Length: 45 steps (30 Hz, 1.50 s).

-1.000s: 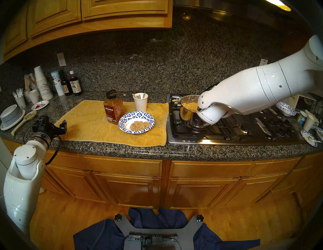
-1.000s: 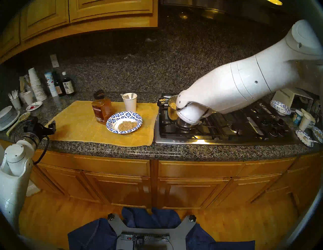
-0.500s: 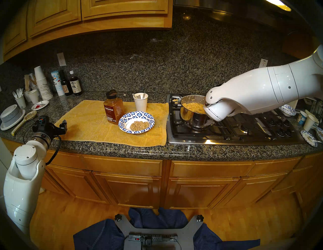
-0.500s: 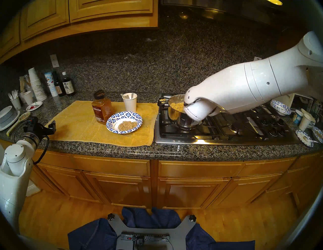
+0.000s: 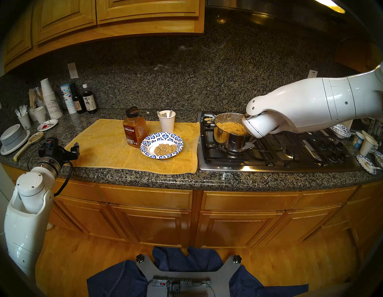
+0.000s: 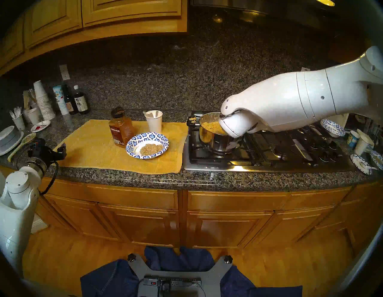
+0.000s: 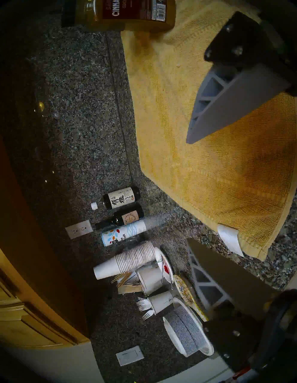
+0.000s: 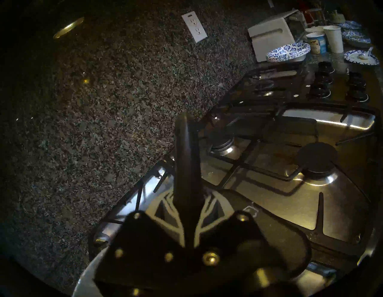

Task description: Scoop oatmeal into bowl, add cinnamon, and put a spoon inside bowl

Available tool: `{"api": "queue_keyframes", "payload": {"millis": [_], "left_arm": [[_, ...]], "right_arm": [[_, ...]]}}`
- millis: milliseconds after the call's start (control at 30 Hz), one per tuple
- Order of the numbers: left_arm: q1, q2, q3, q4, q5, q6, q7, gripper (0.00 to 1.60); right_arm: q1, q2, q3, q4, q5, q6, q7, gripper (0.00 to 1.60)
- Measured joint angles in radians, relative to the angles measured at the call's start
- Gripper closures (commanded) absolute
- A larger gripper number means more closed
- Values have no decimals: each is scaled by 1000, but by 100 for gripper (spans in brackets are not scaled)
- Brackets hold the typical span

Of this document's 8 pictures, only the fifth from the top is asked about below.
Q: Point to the flat wooden cutlery pack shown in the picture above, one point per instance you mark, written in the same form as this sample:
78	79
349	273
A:
32	97

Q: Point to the dark blue denim cloth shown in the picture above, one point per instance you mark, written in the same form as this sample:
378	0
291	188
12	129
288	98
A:
119	281

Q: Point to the stainless gas cooktop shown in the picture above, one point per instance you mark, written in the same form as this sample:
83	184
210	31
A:
299	155

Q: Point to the wooden lower cabinets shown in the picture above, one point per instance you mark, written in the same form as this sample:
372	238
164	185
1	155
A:
194	215

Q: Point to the small printed food tub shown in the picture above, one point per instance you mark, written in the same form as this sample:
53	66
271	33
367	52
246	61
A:
358	140

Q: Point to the white wall outlet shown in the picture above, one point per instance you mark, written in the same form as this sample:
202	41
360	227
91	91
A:
312	74
73	70

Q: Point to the ground cinnamon jar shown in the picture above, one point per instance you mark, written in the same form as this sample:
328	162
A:
134	131

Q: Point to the white paper cup with forks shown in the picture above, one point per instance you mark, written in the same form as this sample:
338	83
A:
24	122

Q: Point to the small white plate red stain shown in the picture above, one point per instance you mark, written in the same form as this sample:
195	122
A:
48	124

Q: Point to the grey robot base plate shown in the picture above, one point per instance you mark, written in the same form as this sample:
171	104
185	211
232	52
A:
224	275

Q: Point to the stack of blue patterned bowls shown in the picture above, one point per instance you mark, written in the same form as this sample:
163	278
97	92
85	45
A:
341	131

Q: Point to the wooden spoon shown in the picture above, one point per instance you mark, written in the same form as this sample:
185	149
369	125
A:
34	138

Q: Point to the wooden cabinets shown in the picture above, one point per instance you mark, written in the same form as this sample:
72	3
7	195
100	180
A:
119	15
194	215

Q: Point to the wooden upper cabinets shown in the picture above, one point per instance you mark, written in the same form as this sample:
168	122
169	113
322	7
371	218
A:
119	15

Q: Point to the yellow terry towel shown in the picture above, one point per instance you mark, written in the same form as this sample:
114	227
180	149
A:
101	149

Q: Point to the dark oil bottle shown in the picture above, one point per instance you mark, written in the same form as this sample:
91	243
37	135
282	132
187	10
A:
78	104

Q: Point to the soy sauce bottle white cap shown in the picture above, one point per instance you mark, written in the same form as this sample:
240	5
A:
89	102

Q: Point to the stainless range hood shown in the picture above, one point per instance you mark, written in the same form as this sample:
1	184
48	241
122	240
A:
269	12

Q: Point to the grey power strip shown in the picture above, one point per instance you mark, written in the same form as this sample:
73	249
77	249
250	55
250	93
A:
188	282

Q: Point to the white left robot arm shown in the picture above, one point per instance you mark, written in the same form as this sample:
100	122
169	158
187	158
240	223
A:
27	215

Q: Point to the oatmeal in saucepan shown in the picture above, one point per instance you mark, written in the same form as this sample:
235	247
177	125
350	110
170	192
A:
232	128

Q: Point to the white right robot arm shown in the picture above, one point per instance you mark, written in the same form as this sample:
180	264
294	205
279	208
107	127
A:
308	104

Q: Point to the scooped oatmeal portion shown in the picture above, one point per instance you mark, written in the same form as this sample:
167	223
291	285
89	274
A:
165	149

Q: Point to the stainless steel saucepan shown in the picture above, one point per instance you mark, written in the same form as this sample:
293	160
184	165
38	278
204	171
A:
230	143

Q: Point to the grey stack of paper plates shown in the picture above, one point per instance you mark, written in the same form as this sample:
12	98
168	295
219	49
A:
12	134

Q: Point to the white paper cup with spoons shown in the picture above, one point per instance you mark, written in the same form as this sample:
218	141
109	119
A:
166	124

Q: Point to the bundle of wooden stir sticks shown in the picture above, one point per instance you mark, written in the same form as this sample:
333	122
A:
39	93

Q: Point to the white salt canister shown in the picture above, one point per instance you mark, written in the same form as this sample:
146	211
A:
68	101

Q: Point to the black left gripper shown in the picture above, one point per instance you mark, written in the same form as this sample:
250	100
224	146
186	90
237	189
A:
55	155

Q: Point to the stack of white paper cups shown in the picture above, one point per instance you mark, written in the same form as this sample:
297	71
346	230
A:
52	103

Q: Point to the blue patterned paper bowl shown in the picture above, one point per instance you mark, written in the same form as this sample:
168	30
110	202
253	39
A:
149	140

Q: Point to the large white plate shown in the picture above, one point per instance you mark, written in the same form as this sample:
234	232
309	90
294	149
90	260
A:
25	140

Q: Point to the dark wooden corner cabinet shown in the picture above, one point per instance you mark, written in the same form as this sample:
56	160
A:
353	57

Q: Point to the blue patterned paper plate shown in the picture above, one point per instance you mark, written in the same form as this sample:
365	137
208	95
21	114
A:
363	163

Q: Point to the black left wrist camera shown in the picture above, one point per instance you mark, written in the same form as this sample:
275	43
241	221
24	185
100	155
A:
51	143

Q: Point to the plain white paper cup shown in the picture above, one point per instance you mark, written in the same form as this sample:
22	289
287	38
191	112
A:
367	146

